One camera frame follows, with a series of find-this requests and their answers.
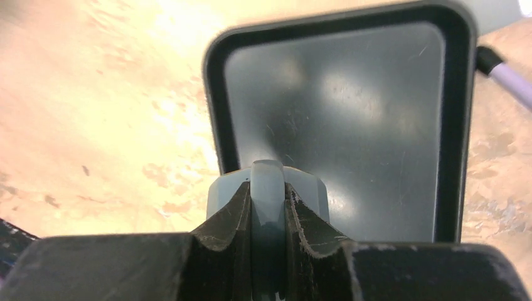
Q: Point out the tripod stand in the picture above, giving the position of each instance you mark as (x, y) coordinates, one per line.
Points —
(490, 64)

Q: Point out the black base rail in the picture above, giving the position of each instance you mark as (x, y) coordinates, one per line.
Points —
(14, 241)

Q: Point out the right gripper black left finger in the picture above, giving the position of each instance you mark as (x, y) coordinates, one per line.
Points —
(210, 263)

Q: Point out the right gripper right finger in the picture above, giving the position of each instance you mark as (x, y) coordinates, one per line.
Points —
(324, 264)

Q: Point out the black serving tray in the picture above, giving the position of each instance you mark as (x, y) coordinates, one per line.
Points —
(375, 102)

